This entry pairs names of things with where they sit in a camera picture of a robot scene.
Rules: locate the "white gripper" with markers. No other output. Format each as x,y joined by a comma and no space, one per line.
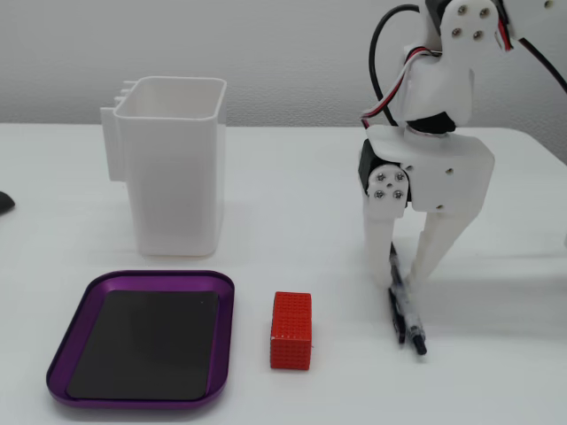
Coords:
443,170

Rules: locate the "clear black ballpoint pen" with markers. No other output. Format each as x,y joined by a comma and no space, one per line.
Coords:
405,310

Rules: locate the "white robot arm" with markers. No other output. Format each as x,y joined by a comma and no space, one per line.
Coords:
443,84

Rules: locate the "white plastic pen holder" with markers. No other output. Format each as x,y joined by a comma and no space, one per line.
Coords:
177,177

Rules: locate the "red textured block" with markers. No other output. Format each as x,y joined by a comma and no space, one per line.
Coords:
290,336

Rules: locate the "purple metal tray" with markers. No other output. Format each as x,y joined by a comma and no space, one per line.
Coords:
142,341

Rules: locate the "dark rounded object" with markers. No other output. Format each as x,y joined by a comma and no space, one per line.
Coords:
5,203

